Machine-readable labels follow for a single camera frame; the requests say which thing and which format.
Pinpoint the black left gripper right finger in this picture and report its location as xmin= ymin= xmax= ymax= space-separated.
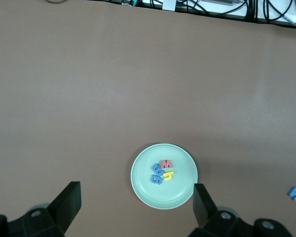
xmin=189 ymin=184 xmax=294 ymax=237

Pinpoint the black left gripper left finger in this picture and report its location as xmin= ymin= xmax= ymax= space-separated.
xmin=0 ymin=181 xmax=82 ymax=237

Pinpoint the yellow foam lowercase h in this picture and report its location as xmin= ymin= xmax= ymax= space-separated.
xmin=162 ymin=170 xmax=176 ymax=182

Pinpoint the pink foam letter M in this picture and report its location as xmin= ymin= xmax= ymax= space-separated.
xmin=160 ymin=159 xmax=174 ymax=170

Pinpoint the blue foam lowercase g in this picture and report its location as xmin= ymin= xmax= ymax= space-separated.
xmin=151 ymin=174 xmax=163 ymax=186

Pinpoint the light blue foam lowercase m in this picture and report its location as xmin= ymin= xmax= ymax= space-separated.
xmin=151 ymin=162 xmax=165 ymax=176

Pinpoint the green plate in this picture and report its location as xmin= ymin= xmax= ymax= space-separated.
xmin=130 ymin=143 xmax=199 ymax=211

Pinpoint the white paper tag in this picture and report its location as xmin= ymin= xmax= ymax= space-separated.
xmin=162 ymin=0 xmax=176 ymax=12

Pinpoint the tangled cable bundle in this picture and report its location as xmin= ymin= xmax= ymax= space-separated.
xmin=122 ymin=0 xmax=296 ymax=27

